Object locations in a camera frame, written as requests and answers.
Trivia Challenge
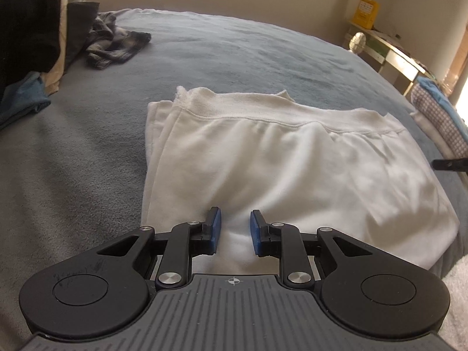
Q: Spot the light blue folded cloth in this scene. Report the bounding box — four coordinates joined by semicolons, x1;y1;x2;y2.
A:
416;76;468;137

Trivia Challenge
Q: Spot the mirrored side table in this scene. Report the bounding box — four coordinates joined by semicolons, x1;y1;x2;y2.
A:
343;20;432;97

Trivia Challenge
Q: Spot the black garment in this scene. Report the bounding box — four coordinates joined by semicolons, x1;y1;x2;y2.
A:
0;0;66;97

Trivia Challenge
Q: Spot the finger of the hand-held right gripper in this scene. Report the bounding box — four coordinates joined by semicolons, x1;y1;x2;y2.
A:
431;157;468;173

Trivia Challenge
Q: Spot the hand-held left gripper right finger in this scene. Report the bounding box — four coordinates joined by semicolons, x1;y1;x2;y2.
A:
249;209;376;289

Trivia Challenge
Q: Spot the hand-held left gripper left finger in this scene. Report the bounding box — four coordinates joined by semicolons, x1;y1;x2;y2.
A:
97;207;223;289

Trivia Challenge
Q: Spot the grey plaid cloth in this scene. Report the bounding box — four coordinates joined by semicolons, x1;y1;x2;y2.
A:
85;10;152;71

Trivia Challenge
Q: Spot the white fluffy towel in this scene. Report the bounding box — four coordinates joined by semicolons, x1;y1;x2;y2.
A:
437;261;468;351

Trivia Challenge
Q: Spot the stack of folded clothes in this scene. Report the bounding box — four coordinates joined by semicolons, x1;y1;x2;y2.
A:
410;83;468;163

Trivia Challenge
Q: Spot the dark grey cloth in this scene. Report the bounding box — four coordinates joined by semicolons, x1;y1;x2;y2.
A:
63;1;101;72

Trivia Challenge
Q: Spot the beige cloth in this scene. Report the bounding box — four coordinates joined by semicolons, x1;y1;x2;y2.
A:
40;0;83;96

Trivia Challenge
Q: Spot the white folded cloth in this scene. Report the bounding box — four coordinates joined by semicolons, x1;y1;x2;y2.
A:
410;110;459;163

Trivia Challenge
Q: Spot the yellow box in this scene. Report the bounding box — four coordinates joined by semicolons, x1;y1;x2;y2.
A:
354;0;381;30

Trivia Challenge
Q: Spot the grey bed blanket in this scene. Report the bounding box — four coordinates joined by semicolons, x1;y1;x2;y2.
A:
0;5;468;351

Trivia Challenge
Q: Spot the white sweatshirt with pink outline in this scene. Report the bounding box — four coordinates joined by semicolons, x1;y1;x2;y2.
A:
141;86;460;270

